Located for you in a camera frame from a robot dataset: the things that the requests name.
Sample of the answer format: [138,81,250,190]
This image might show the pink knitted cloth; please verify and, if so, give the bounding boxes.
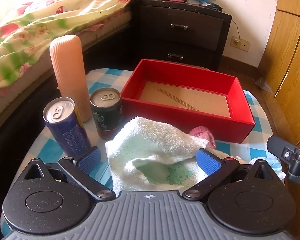
[189,126,216,149]

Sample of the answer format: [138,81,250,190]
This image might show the white green terry towel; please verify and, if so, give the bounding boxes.
[104,116,210,197]

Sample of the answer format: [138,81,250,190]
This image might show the blue white checkered tablecloth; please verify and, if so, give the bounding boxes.
[3,68,291,239]

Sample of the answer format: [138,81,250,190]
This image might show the blue drink can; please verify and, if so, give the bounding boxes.
[43,97,91,158]

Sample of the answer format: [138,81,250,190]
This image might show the dark green drink can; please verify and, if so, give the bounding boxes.
[90,87,122,140]

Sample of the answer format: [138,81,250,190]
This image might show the red cardboard box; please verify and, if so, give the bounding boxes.
[121,59,255,143]

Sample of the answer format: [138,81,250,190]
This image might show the wooden wardrobe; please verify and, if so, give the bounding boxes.
[258,0,300,147]

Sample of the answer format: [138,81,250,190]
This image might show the peach ribbed bottle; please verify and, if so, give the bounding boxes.
[49,35,92,122]

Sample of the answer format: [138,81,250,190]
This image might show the dark wooden nightstand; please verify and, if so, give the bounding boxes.
[130,0,232,70]

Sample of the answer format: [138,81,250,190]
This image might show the floral bed blanket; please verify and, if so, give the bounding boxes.
[0,0,131,89]

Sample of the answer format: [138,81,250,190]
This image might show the blue items on nightstand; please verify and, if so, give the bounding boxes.
[187,0,223,12]

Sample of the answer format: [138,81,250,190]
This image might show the wall power outlet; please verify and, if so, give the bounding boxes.
[230,36,250,51]

